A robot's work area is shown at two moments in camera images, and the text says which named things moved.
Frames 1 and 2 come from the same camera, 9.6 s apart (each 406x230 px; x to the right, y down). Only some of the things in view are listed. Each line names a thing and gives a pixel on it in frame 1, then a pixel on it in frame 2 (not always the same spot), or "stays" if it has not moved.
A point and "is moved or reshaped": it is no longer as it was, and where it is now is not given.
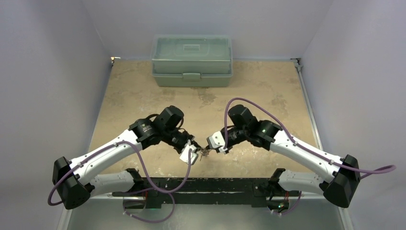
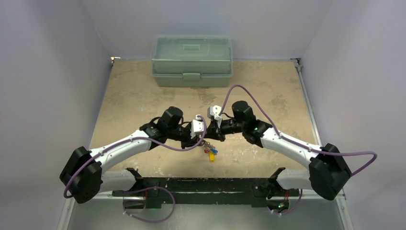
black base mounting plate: x=252 y=191 stays
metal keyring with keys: x=204 y=152 is moved or reshaped
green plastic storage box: x=191 y=61 stays
